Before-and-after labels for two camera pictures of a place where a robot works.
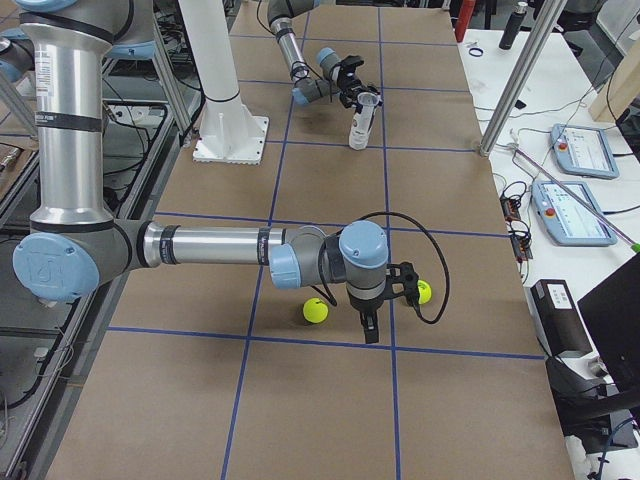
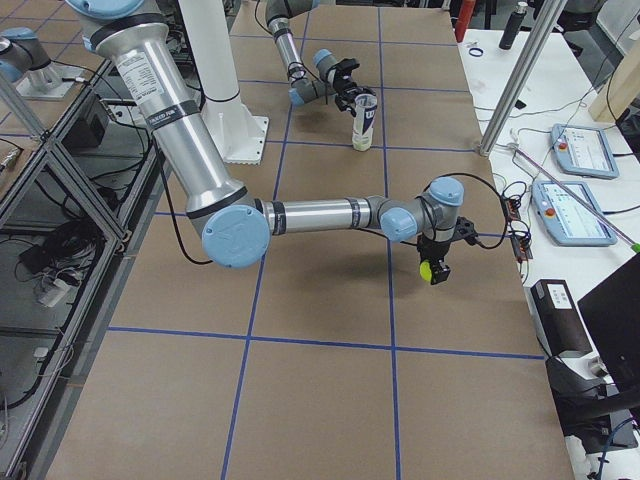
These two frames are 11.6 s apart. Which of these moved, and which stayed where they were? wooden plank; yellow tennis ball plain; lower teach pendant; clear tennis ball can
Moved: yellow tennis ball plain
Stayed: lower teach pendant; clear tennis ball can; wooden plank
